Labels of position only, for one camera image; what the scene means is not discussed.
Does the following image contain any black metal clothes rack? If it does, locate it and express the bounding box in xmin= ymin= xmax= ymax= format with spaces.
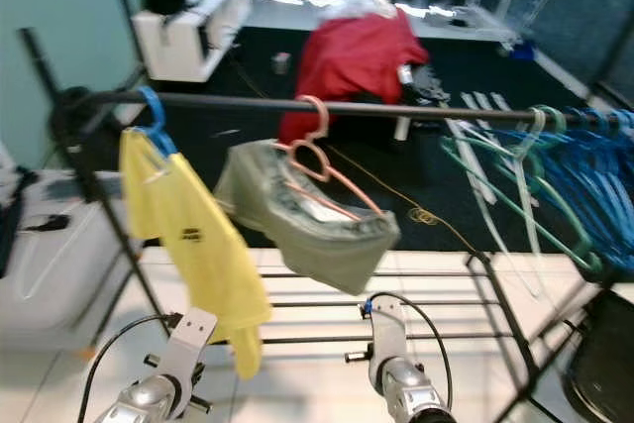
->
xmin=20 ymin=27 xmax=634 ymax=423

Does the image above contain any grey upholstered ottoman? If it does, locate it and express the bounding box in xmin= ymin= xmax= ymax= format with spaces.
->
xmin=0 ymin=170 xmax=135 ymax=355

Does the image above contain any yellow printed t-shirt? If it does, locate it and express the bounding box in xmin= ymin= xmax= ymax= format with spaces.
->
xmin=119 ymin=129 xmax=273 ymax=379

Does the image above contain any black strap bag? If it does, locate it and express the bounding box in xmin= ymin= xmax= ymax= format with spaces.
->
xmin=0 ymin=180 xmax=26 ymax=275

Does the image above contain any white plastic bag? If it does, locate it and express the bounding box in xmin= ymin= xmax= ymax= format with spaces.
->
xmin=317 ymin=0 xmax=397 ymax=23

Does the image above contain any grey green patterned garment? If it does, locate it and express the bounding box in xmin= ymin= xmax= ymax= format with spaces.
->
xmin=215 ymin=139 xmax=402 ymax=295

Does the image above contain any black folding chair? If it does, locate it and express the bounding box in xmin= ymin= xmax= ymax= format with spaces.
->
xmin=565 ymin=289 xmax=634 ymax=423

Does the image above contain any orange floor cable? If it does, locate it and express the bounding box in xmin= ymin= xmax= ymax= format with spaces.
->
xmin=327 ymin=144 xmax=478 ymax=253

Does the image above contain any white shelf unit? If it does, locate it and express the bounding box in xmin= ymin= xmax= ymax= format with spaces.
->
xmin=134 ymin=0 xmax=254 ymax=84

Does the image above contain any black carpet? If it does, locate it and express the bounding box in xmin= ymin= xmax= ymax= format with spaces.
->
xmin=119 ymin=27 xmax=634 ymax=275

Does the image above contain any black remote control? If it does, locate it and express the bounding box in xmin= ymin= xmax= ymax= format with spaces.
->
xmin=32 ymin=215 xmax=70 ymax=236

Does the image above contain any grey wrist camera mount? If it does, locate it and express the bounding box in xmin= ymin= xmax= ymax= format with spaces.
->
xmin=163 ymin=306 xmax=219 ymax=384
xmin=369 ymin=294 xmax=407 ymax=365

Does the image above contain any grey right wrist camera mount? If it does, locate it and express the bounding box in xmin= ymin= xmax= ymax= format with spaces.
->
xmin=369 ymin=294 xmax=407 ymax=365

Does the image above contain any green plastic hanger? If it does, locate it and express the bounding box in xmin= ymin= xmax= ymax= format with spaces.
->
xmin=441 ymin=106 xmax=605 ymax=275

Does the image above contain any red cloth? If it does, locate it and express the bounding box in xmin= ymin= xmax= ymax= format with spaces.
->
xmin=277 ymin=9 xmax=429 ymax=145

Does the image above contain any white low platform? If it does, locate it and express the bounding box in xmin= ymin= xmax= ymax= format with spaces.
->
xmin=248 ymin=0 xmax=521 ymax=43

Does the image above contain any blue plastic hanger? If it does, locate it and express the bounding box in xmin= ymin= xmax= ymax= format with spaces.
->
xmin=560 ymin=111 xmax=630 ymax=275
xmin=129 ymin=86 xmax=174 ymax=161
xmin=535 ymin=111 xmax=605 ymax=270
xmin=589 ymin=109 xmax=634 ymax=275

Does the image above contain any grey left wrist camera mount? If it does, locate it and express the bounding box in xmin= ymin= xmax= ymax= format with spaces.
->
xmin=163 ymin=306 xmax=219 ymax=384

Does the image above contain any pink plastic hanger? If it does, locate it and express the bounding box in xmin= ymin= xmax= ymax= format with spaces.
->
xmin=272 ymin=94 xmax=387 ymax=221

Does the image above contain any black backpack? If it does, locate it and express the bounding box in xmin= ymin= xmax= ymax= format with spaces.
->
xmin=50 ymin=86 xmax=105 ymax=171

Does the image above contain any pale white plastic hanger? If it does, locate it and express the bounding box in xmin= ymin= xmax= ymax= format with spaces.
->
xmin=466 ymin=108 xmax=556 ymax=300

